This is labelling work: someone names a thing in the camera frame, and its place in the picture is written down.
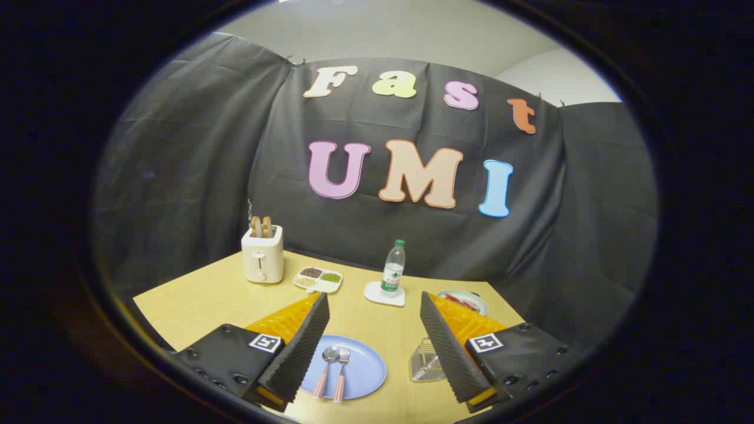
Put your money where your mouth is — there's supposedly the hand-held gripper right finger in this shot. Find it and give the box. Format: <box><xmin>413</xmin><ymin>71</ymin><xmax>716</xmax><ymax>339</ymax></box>
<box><xmin>420</xmin><ymin>291</ymin><xmax>570</xmax><ymax>413</ymax></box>

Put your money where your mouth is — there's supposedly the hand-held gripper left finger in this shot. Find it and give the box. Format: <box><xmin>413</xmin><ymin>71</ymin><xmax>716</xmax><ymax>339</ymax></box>
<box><xmin>174</xmin><ymin>291</ymin><xmax>330</xmax><ymax>413</ymax></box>

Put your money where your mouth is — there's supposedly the spoon with red checked handle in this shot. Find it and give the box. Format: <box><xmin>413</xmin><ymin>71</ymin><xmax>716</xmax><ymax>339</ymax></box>
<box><xmin>312</xmin><ymin>346</ymin><xmax>341</xmax><ymax>400</ymax></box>

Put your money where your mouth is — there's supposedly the fork with red checked handle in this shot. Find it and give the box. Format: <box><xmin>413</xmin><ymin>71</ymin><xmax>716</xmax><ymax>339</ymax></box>
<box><xmin>333</xmin><ymin>348</ymin><xmax>351</xmax><ymax>403</ymax></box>

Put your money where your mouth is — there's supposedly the green plate of meat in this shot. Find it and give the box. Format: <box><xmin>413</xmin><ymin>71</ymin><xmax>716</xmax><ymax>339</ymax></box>
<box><xmin>436</xmin><ymin>290</ymin><xmax>489</xmax><ymax>317</ymax></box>

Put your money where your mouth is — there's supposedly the blue round plate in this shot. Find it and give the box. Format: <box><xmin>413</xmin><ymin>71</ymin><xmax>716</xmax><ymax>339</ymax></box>
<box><xmin>300</xmin><ymin>334</ymin><xmax>388</xmax><ymax>401</ymax></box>

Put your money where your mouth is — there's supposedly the white divided dish of grains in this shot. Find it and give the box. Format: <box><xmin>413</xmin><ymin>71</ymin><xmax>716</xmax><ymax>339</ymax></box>
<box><xmin>293</xmin><ymin>266</ymin><xmax>343</xmax><ymax>294</ymax></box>

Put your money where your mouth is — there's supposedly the white square coaster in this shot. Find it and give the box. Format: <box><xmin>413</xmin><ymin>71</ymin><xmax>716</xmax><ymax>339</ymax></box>
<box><xmin>363</xmin><ymin>281</ymin><xmax>406</xmax><ymax>307</ymax></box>

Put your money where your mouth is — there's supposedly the white toaster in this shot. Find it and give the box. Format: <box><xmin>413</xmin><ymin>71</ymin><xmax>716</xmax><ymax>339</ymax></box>
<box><xmin>241</xmin><ymin>225</ymin><xmax>285</xmax><ymax>284</ymax></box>

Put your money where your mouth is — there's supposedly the clear water bottle green cap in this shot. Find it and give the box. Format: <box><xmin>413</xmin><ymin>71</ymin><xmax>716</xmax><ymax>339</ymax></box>
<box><xmin>381</xmin><ymin>239</ymin><xmax>406</xmax><ymax>293</ymax></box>

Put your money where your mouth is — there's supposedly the metal wire cutlery basket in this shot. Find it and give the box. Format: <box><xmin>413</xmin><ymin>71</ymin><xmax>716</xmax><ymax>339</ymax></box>
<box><xmin>410</xmin><ymin>337</ymin><xmax>447</xmax><ymax>383</ymax></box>

